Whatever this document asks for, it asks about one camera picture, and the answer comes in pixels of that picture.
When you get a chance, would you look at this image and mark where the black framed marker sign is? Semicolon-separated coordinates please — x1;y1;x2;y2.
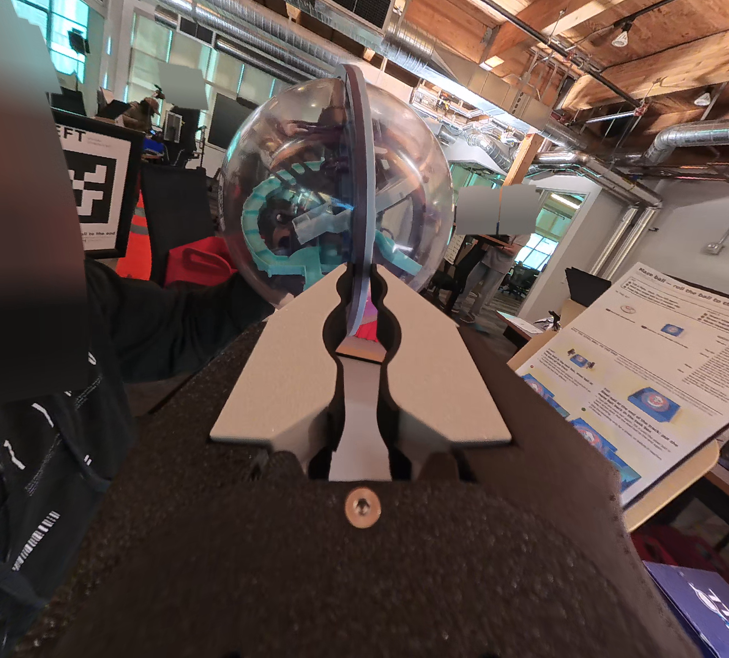
50;107;147;261

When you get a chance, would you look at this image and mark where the black printed hoodie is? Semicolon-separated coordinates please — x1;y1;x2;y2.
0;327;140;607

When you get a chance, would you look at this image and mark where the slim silver air duct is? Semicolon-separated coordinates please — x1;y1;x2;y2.
153;2;348;82

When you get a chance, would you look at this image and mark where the black draped table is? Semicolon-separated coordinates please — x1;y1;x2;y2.
139;164;216;274

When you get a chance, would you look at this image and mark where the cardboard backing board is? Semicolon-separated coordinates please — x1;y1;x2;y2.
506;293;721;533

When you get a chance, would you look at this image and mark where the person's left forearm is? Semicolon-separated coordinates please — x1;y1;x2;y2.
84;256;279;386

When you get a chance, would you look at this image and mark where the black monitor screen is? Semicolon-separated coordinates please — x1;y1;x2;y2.
207;92;255;150

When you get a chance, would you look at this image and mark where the white printed instruction sheet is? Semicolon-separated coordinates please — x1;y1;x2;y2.
515;262;729;508

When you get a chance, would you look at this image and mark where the red plastic crate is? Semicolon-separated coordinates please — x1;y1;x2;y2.
629;530;729;570

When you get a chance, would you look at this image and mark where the black folded panel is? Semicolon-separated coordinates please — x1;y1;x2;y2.
565;266;614;307

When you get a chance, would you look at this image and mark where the black ceiling pipe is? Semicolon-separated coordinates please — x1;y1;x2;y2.
376;0;647;109

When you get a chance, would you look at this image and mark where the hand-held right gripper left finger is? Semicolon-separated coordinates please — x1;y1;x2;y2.
208;262;349;473

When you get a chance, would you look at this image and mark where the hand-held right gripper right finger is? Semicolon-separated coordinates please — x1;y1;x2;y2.
373;263;513;471

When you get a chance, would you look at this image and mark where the red plastic container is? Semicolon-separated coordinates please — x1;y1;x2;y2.
164;236;240;288

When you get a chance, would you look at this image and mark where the orange traffic cone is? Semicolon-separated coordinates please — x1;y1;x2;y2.
115;178;153;282

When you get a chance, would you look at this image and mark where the clear plastic maze ball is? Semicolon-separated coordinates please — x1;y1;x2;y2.
219;62;455;341

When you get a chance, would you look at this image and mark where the blue printed box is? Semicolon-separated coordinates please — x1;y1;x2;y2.
642;560;729;658

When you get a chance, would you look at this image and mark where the bent silver air duct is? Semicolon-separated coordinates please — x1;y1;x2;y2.
641;121;729;166

